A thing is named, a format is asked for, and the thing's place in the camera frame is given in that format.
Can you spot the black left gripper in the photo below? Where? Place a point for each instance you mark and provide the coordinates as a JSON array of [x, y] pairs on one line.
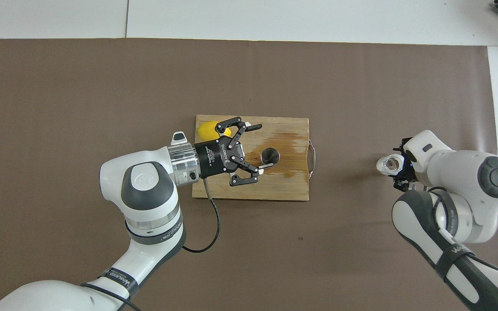
[[218, 157]]

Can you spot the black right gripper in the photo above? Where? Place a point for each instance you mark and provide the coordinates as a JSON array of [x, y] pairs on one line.
[[408, 164]]

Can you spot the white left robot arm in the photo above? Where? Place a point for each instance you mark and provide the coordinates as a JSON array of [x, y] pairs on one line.
[[145, 190]]

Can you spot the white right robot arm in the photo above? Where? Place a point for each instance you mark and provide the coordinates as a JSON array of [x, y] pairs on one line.
[[448, 164]]

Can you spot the brown paper table mat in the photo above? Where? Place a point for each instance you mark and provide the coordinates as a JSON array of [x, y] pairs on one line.
[[59, 108]]

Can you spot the yellow lemon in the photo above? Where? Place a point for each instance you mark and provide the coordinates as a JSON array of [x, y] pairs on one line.
[[205, 129]]

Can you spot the wooden cutting board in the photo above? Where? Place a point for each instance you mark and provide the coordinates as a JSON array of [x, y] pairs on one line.
[[283, 190]]

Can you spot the steel double jigger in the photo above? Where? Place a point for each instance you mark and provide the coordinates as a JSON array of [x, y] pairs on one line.
[[270, 156]]

